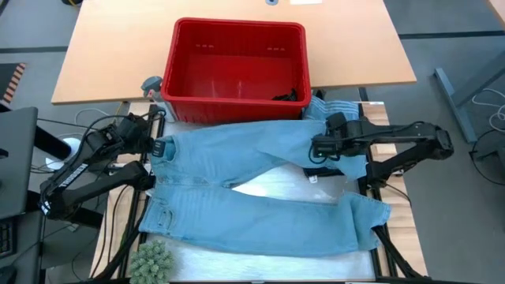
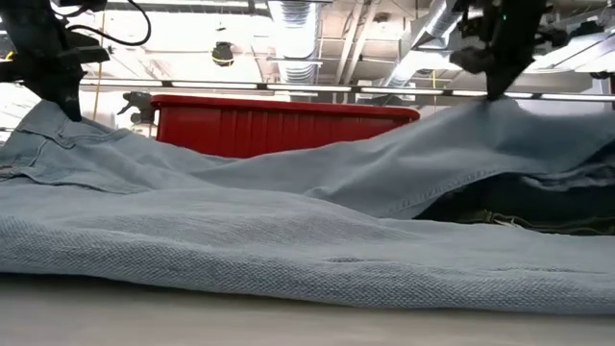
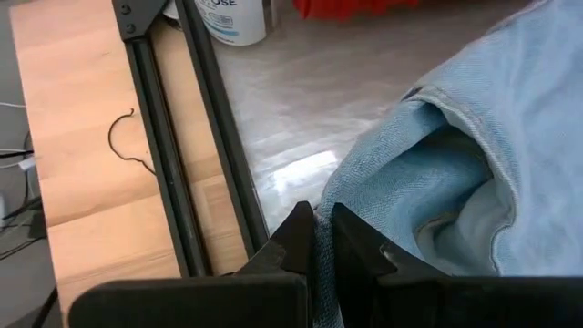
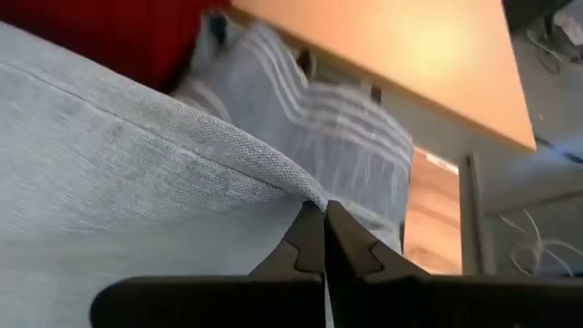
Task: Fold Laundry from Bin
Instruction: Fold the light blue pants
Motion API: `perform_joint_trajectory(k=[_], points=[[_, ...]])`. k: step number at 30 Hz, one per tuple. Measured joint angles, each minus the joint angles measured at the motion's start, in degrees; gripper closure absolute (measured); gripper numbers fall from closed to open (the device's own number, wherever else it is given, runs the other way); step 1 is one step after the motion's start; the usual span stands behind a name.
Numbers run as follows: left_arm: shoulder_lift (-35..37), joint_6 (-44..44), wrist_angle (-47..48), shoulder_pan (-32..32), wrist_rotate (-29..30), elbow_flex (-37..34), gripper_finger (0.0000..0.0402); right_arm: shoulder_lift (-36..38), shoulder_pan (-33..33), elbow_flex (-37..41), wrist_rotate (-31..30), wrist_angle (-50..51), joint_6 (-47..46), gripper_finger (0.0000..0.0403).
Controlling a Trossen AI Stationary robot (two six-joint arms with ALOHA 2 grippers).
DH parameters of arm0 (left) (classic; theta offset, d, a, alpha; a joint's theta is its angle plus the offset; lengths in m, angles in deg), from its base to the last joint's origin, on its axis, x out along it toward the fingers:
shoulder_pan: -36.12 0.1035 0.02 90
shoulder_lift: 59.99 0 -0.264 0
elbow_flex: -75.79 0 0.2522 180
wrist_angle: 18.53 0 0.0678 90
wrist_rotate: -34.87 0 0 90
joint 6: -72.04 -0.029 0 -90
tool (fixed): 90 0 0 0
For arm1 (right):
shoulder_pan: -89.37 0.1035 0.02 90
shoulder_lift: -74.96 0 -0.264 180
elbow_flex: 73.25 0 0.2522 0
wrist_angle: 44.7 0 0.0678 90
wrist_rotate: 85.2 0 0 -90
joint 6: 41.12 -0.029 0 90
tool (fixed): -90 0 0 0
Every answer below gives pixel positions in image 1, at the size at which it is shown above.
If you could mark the hazard striped mat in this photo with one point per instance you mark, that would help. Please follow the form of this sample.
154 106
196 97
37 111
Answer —
13 81

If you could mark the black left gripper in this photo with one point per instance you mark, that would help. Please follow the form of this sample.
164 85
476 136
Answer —
140 142

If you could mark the black garment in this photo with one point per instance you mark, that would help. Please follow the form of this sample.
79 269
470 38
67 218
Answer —
286 96

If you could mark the white paper sheet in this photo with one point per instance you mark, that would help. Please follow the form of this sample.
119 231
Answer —
305 1

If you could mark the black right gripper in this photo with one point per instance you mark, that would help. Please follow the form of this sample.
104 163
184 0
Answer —
351 136

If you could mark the green artificial plant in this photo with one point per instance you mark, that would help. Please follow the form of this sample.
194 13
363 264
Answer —
152 262

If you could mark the grey metal desk leg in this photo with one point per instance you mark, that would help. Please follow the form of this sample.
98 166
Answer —
450 102

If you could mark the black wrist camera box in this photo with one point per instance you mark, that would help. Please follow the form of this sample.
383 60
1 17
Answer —
324 146
127 123

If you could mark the red plastic bin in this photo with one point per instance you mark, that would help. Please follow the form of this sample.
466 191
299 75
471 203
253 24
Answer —
236 110

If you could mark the light wooden desk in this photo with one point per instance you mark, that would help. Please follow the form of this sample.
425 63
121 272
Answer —
98 47

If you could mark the black aluminium frame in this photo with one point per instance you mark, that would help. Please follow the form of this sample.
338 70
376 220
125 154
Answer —
394 252

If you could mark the white round base disc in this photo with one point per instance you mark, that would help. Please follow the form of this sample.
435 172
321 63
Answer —
73 143

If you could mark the clear spray bottle grey trigger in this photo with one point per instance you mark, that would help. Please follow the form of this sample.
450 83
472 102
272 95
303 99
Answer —
152 83

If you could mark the backlit keyboard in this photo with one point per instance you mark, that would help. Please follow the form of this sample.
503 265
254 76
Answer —
6 240

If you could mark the grey desk grommet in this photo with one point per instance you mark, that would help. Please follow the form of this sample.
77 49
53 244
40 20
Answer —
271 1

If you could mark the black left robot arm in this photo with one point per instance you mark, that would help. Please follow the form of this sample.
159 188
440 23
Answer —
79 177

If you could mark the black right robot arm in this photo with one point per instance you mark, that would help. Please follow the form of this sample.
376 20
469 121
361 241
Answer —
414 136

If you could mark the light blue garment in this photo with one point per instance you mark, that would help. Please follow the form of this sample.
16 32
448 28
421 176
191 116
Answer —
236 221

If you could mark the dark grey monitor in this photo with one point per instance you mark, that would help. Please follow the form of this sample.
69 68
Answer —
16 158

